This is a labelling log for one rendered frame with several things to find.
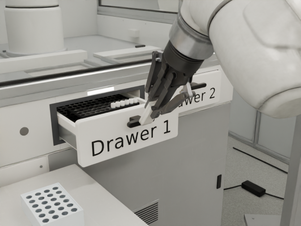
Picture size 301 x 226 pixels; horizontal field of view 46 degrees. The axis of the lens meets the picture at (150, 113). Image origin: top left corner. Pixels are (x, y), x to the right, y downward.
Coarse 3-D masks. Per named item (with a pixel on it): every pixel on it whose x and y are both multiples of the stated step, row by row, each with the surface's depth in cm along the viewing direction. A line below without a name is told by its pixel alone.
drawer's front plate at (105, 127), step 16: (112, 112) 83; (128, 112) 84; (176, 112) 94; (80, 128) 77; (96, 128) 80; (112, 128) 83; (128, 128) 85; (144, 128) 89; (160, 128) 92; (176, 128) 96; (80, 144) 78; (96, 144) 81; (112, 144) 84; (128, 144) 87; (144, 144) 90; (80, 160) 80; (96, 160) 82
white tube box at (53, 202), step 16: (32, 192) 75; (48, 192) 75; (64, 192) 75; (32, 208) 70; (48, 208) 71; (64, 208) 70; (80, 208) 70; (32, 224) 70; (48, 224) 65; (64, 224) 68; (80, 224) 70
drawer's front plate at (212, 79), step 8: (208, 72) 119; (216, 72) 120; (192, 80) 114; (200, 80) 116; (208, 80) 118; (216, 80) 121; (200, 88) 117; (208, 88) 119; (216, 88) 122; (200, 96) 118; (208, 96) 120; (216, 96) 123; (184, 104) 114; (192, 104) 117; (200, 104) 119
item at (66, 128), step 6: (126, 96) 108; (132, 96) 105; (144, 102) 101; (60, 114) 91; (60, 120) 89; (66, 120) 87; (60, 126) 90; (66, 126) 87; (72, 126) 84; (60, 132) 91; (66, 132) 87; (72, 132) 85; (66, 138) 88; (72, 138) 85; (72, 144) 86
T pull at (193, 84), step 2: (190, 84) 112; (192, 84) 111; (194, 84) 111; (196, 84) 111; (198, 84) 111; (200, 84) 111; (202, 84) 112; (204, 84) 112; (190, 86) 109; (192, 86) 109; (194, 86) 110; (196, 86) 110; (198, 86) 111; (200, 86) 111; (202, 86) 112; (204, 86) 112; (192, 88) 109; (194, 88) 110; (196, 88) 110; (198, 88) 111
